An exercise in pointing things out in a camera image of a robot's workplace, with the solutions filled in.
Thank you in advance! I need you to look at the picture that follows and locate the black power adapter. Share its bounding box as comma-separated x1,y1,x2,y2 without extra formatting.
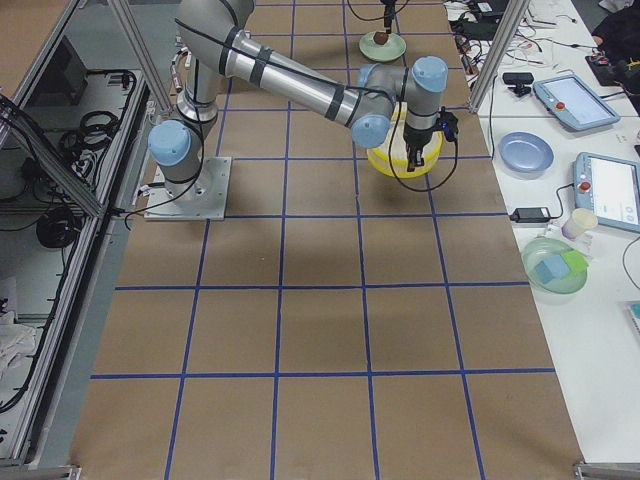
509,207,552,224

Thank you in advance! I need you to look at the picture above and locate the brown chocolate bun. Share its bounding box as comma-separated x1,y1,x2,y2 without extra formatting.
373,31,389,45

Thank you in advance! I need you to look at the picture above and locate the blue teach pendant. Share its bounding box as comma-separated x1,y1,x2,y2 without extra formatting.
532,74,620,131
573,152,639,233

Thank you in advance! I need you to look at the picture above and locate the white paper cup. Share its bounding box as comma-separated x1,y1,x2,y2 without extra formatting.
561,208,598,240

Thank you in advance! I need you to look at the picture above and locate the blue sponge block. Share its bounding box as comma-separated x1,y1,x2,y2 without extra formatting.
533,255,568,284

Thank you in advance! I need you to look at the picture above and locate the far blue teach pendant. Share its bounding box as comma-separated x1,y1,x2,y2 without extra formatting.
532,74,620,131

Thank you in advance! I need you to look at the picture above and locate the blue plate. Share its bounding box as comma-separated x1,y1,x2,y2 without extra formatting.
498,131,554,180

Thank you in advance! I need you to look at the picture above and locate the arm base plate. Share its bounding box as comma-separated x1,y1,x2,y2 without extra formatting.
144,157,232,221

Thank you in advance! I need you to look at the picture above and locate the black webcam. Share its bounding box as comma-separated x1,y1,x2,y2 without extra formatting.
502,72,534,98

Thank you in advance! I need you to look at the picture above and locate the aluminium frame post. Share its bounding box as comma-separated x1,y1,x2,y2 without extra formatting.
468,0,529,114

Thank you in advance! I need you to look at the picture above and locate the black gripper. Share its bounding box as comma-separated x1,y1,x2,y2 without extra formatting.
403,125,434,172
383,2,396,34

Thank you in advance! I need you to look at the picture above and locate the clear green bowl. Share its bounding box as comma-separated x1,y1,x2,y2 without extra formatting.
521,237,589,295

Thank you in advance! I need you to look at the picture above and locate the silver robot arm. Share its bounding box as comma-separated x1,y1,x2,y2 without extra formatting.
148,1,458,202
381,0,396,35

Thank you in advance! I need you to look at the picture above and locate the green sponge block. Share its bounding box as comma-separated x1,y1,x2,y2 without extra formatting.
561,250,589,276

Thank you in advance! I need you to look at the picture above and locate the light green plate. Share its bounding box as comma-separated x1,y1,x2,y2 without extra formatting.
359,31,406,63

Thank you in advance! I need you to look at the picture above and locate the near blue teach pendant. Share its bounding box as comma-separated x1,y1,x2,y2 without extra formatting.
573,152,639,233

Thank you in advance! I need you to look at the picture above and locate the yellow bamboo steamer basket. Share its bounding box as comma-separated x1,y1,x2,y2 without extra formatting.
367,103,444,179

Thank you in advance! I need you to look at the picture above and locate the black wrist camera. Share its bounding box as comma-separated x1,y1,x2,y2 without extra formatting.
438,106,459,143

